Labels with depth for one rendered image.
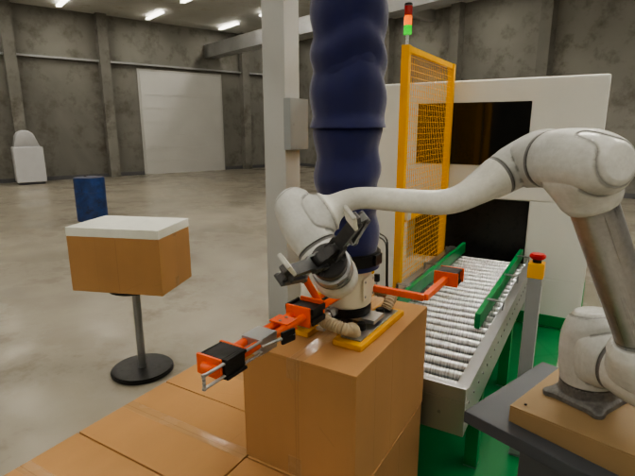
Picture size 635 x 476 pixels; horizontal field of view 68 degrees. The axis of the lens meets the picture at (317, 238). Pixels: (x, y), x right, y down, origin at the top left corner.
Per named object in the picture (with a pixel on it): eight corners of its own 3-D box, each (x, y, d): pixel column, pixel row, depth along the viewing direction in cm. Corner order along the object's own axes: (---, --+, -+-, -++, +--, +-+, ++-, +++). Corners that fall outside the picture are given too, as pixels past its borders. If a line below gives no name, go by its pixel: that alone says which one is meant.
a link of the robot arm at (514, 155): (477, 151, 120) (511, 151, 107) (534, 117, 122) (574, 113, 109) (495, 195, 123) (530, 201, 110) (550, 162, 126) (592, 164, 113)
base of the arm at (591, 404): (644, 395, 139) (645, 377, 138) (600, 421, 129) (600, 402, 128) (584, 370, 155) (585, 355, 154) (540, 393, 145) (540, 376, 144)
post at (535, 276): (510, 446, 244) (529, 259, 222) (524, 450, 241) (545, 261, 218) (507, 453, 238) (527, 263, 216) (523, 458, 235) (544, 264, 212)
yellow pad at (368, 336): (378, 309, 175) (379, 297, 174) (403, 314, 170) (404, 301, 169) (332, 345, 147) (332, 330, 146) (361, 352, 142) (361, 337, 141)
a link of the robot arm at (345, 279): (328, 298, 103) (325, 294, 97) (303, 265, 106) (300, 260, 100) (361, 273, 103) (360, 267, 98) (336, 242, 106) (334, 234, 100)
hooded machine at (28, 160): (44, 181, 1447) (37, 129, 1412) (48, 183, 1394) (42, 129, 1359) (14, 183, 1398) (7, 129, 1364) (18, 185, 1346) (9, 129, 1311)
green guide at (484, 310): (518, 258, 388) (519, 247, 386) (532, 260, 383) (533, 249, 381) (473, 328, 254) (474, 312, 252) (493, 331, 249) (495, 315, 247)
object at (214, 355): (222, 357, 117) (221, 339, 116) (245, 365, 113) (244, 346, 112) (197, 372, 110) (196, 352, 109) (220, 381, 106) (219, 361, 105)
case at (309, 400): (334, 374, 207) (334, 288, 198) (422, 400, 187) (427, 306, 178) (246, 454, 157) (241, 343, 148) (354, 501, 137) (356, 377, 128)
